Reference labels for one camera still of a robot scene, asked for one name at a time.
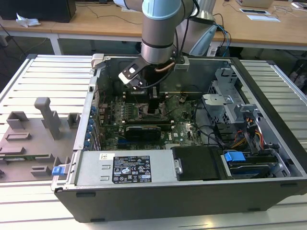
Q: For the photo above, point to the metal locking lever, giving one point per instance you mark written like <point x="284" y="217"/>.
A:
<point x="156" y="116"/>
<point x="137" y="103"/>

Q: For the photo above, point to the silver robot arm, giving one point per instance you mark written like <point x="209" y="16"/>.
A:
<point x="157" y="31"/>

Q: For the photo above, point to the black RAM slot row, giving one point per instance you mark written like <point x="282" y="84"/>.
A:
<point x="139" y="122"/>
<point x="163" y="98"/>

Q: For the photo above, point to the CPU socket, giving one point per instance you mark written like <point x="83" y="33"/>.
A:
<point x="142" y="111"/>

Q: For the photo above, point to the blue slot retention clip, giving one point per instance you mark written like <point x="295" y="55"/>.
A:
<point x="93" y="111"/>
<point x="88" y="137"/>
<point x="86" y="145"/>
<point x="90" y="124"/>

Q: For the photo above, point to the blue expansion slot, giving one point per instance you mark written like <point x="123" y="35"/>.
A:
<point x="126" y="143"/>

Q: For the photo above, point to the black coin battery holder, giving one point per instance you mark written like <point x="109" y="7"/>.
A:
<point x="183" y="99"/>

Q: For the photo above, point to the black graphics card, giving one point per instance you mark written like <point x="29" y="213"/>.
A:
<point x="144" y="133"/>

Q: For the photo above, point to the grey case release latch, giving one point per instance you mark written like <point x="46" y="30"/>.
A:
<point x="97" y="61"/>

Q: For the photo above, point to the green motherboard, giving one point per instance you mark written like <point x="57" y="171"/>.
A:
<point x="184" y="129"/>

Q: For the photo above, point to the white plug adapter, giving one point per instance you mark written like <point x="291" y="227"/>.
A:
<point x="212" y="51"/>

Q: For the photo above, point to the metal drive cage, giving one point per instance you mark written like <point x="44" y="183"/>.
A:
<point x="216" y="103"/>

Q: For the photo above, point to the wooden desk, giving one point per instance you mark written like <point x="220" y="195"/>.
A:
<point x="24" y="30"/>
<point x="96" y="26"/>

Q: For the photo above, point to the grey power supply unit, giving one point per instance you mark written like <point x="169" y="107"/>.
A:
<point x="91" y="167"/>

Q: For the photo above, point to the hard disk in blue carrier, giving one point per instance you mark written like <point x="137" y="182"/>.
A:
<point x="233" y="156"/>

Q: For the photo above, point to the dark framed tablet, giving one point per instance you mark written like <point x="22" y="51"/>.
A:
<point x="254" y="11"/>

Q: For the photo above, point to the black open PC case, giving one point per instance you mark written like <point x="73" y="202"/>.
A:
<point x="168" y="203"/>

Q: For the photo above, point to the cardboard box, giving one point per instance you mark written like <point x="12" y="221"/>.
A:
<point x="256" y="3"/>

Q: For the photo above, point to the blue case latch clip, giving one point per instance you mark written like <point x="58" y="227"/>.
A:
<point x="57" y="171"/>

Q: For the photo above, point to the grey parts rack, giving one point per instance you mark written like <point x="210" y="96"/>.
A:
<point x="36" y="143"/>

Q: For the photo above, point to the black box on desk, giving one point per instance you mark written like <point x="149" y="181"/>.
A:
<point x="36" y="9"/>

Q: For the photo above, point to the crumpled white paper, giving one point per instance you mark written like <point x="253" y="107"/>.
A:
<point x="26" y="21"/>

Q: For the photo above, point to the green RAM stick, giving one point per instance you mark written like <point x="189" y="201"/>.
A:
<point x="31" y="157"/>

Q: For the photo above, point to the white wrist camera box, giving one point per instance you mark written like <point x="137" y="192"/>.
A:
<point x="130" y="72"/>

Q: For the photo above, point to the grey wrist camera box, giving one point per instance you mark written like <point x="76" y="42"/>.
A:
<point x="181" y="64"/>

